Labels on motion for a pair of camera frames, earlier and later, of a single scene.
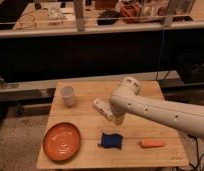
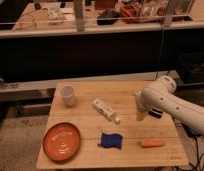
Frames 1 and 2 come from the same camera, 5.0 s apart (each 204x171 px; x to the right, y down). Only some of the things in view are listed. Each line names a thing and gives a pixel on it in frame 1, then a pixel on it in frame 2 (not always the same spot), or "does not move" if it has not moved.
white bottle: [103, 107] does not move
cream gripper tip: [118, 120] → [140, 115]
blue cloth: [111, 140] does not move
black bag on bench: [108, 17] does not move
